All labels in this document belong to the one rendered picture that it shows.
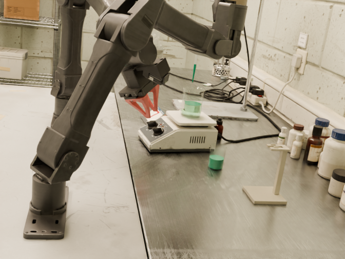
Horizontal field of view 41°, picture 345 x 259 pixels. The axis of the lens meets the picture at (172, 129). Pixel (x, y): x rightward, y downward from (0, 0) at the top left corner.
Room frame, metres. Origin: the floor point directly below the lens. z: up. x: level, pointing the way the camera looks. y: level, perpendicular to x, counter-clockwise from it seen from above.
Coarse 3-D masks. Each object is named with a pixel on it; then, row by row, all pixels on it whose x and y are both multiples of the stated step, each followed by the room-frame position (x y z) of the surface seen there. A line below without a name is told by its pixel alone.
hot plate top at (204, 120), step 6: (168, 114) 1.30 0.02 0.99; (174, 114) 1.30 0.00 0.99; (204, 114) 1.34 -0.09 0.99; (174, 120) 1.25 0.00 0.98; (180, 120) 1.24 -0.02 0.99; (186, 120) 1.25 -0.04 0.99; (192, 120) 1.25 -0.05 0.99; (198, 120) 1.26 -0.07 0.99; (204, 120) 1.27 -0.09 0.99; (210, 120) 1.28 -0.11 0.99
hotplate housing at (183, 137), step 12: (168, 120) 1.29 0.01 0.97; (180, 132) 1.21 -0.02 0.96; (192, 132) 1.23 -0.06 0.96; (204, 132) 1.24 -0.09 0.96; (216, 132) 1.25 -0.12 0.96; (144, 144) 1.24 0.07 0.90; (156, 144) 1.19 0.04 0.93; (168, 144) 1.20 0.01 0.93; (180, 144) 1.22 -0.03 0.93; (192, 144) 1.23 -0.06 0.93; (204, 144) 1.24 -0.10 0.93
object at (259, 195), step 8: (272, 144) 1.00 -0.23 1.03; (280, 144) 1.02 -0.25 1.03; (280, 152) 1.01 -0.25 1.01; (280, 160) 1.00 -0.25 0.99; (280, 168) 1.00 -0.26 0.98; (280, 176) 1.00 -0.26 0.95; (280, 184) 1.00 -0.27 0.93; (248, 192) 0.99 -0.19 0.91; (256, 192) 1.00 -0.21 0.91; (264, 192) 1.00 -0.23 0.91; (272, 192) 1.01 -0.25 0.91; (256, 200) 0.95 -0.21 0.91; (264, 200) 0.96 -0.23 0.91; (272, 200) 0.96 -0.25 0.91; (280, 200) 0.97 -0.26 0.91
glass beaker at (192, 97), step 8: (184, 88) 1.31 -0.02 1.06; (192, 88) 1.33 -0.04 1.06; (200, 88) 1.32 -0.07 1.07; (184, 96) 1.28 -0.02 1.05; (192, 96) 1.27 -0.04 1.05; (200, 96) 1.28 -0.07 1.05; (184, 104) 1.28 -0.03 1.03; (192, 104) 1.27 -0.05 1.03; (200, 104) 1.28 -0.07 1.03; (184, 112) 1.27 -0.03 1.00; (192, 112) 1.27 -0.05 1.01; (200, 112) 1.29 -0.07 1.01
